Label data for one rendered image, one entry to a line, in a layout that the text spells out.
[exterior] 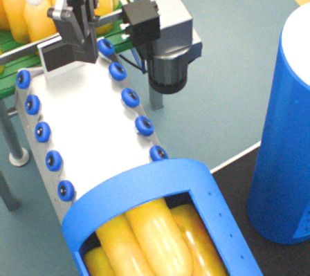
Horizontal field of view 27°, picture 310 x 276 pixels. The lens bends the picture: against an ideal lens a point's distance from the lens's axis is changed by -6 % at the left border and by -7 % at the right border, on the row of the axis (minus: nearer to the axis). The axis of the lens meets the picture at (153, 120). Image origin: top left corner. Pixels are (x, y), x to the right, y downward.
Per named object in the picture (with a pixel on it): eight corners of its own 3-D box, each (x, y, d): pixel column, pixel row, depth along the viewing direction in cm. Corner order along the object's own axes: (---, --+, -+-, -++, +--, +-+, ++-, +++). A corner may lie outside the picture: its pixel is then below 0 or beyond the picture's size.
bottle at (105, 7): (118, 30, 164) (113, -19, 148) (90, 39, 163) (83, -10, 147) (109, 11, 168) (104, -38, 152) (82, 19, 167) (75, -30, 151)
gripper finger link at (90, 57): (93, 28, 85) (90, 32, 85) (97, 59, 91) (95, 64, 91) (70, 25, 86) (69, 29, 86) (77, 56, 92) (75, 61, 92)
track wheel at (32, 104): (35, 106, 144) (43, 106, 145) (30, 90, 146) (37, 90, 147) (27, 119, 146) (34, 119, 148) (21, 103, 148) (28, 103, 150)
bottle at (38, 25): (37, 61, 161) (24, 13, 145) (28, 41, 164) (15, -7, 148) (63, 50, 162) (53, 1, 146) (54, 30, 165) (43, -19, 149)
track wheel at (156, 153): (151, 146, 142) (158, 140, 141) (165, 163, 142) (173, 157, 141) (144, 153, 138) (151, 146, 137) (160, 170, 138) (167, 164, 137)
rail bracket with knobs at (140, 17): (126, 54, 161) (124, 28, 152) (115, 33, 164) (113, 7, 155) (165, 40, 162) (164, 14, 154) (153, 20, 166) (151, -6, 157)
